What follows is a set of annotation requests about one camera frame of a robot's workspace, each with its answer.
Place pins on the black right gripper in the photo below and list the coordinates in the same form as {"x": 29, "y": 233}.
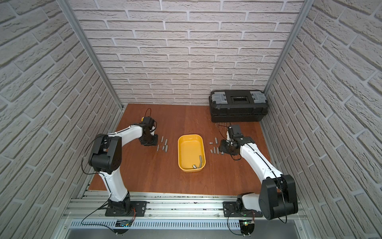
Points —
{"x": 223, "y": 147}

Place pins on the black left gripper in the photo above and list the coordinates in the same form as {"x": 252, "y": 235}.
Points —
{"x": 149, "y": 141}

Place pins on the yellow plastic storage box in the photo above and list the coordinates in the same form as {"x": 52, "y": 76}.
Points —
{"x": 190, "y": 146}

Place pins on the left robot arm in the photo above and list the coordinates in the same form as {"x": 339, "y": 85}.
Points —
{"x": 106, "y": 158}

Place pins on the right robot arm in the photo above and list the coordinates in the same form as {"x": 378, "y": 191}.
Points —
{"x": 277, "y": 197}

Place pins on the black plastic toolbox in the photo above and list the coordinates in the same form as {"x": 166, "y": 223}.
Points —
{"x": 237, "y": 105}

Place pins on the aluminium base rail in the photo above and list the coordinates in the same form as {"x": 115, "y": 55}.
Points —
{"x": 160, "y": 211}

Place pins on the aluminium frame post left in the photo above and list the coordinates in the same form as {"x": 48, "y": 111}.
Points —
{"x": 80, "y": 33}

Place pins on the aluminium frame post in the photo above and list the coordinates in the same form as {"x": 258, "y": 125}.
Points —
{"x": 305, "y": 8}
{"x": 80, "y": 33}

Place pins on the aluminium frame post right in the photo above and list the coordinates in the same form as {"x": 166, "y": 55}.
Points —
{"x": 305, "y": 8}

